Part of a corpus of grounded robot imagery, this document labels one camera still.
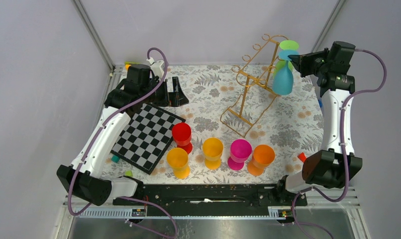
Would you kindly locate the small green block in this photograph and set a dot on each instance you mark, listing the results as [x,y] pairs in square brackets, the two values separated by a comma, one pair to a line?
[128,173]

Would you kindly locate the yellow plastic wine glass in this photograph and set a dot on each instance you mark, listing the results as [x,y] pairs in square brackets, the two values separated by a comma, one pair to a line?
[177,158]

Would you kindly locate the small colourful toy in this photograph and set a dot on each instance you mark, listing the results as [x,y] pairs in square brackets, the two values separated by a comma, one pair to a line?
[128,64]

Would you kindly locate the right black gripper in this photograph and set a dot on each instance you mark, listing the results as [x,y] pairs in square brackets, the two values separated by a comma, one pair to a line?
[302,61]

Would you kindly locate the green plastic wine glass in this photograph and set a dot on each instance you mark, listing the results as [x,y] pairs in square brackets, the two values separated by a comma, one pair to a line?
[286,49]

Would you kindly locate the amber plastic wine glass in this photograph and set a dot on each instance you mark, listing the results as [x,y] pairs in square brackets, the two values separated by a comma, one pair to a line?
[212,149]

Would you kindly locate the magenta plastic wine glass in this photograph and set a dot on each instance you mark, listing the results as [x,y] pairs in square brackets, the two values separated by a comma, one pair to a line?
[240,151]

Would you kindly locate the small teal block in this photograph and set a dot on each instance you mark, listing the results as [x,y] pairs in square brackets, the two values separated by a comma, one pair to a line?
[115,159]

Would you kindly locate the red plastic wine glass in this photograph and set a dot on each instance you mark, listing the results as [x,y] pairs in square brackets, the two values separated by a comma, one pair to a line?
[182,135]

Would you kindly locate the gold wire glass rack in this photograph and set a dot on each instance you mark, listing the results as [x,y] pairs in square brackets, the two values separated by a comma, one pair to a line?
[248,81]

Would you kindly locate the red curved piece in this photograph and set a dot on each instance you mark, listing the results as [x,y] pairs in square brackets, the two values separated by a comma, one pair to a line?
[302,157]

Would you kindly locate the blue plastic wine glass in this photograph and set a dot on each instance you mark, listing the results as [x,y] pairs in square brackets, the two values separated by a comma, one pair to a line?
[283,79]

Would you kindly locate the orange plastic wine glass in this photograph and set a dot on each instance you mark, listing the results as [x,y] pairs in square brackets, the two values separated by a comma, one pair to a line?
[263,155]

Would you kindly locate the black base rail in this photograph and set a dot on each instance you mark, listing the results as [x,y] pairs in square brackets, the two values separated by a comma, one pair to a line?
[234,200]

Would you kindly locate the black white checkerboard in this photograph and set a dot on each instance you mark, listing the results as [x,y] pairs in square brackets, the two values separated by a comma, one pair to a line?
[145,139]

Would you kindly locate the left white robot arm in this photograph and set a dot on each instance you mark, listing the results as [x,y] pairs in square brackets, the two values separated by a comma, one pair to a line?
[83,177]

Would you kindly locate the floral table mat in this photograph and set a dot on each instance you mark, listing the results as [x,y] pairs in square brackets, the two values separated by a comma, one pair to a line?
[292,125]

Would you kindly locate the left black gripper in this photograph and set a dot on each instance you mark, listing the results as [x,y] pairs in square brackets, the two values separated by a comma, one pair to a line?
[172,99]

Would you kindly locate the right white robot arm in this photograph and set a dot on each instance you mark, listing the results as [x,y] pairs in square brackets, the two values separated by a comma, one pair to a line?
[335,164]

